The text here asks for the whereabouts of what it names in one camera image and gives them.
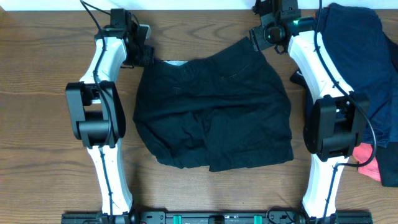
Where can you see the navy blue garment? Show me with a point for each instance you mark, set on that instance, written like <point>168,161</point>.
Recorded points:
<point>365,57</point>

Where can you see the black garment with logo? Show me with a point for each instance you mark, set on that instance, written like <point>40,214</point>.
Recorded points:
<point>298,79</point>

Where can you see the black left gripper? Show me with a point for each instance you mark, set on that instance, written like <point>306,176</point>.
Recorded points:
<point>146,56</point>

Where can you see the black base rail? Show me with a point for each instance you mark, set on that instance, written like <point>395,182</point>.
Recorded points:
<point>217,218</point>

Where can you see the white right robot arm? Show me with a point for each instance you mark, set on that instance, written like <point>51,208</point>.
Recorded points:
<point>337,115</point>

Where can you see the black shorts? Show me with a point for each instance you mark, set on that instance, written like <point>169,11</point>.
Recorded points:
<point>227,111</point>

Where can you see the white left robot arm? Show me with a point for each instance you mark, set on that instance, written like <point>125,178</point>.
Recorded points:
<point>97,115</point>

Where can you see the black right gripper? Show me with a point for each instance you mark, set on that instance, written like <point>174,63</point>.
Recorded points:
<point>256,33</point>

